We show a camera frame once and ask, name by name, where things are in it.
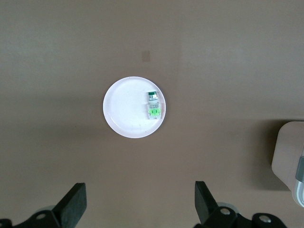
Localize white lunch box grey clips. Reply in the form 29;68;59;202
271;121;304;207

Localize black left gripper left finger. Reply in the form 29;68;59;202
0;182;87;228

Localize green push button switch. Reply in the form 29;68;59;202
145;91;163;120

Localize pale pink round plate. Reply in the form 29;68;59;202
103;76;170;139

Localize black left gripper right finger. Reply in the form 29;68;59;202
194;180;289;228

